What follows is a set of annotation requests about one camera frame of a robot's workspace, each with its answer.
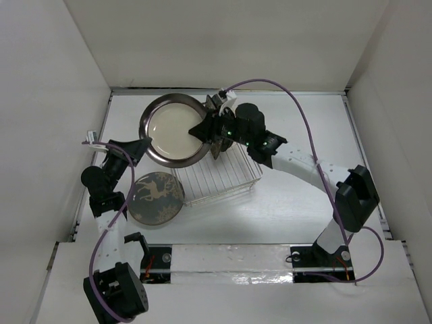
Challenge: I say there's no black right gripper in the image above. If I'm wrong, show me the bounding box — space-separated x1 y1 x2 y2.
189 105 252 147

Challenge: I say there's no steel wire dish rack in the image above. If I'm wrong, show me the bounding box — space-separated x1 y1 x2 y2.
171 143 263 206

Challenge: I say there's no silver front table rail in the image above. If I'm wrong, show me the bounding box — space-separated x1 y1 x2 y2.
135 244 355 285

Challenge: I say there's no black square floral plate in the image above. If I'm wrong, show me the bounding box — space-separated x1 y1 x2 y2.
205 94 229 160

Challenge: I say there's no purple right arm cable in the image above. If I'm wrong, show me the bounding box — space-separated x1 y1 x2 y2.
222 79 385 284

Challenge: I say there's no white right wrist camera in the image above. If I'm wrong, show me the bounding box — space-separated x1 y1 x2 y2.
216 89 237 115

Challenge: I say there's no grey plate tree pattern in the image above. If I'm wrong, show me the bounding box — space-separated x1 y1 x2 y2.
128 171 185 226

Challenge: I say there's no cream plate black striped rim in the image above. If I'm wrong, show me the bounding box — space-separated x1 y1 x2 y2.
220 139 234 152

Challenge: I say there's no cream plate brown metallic rim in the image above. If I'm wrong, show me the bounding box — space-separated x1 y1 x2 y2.
138 93 210 168

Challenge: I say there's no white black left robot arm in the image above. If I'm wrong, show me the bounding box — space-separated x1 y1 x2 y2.
81 134 151 323

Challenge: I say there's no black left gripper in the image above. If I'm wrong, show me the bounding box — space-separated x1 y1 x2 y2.
102 137 151 191

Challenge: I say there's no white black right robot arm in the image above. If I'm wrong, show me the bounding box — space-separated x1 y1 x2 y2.
189 103 380 265

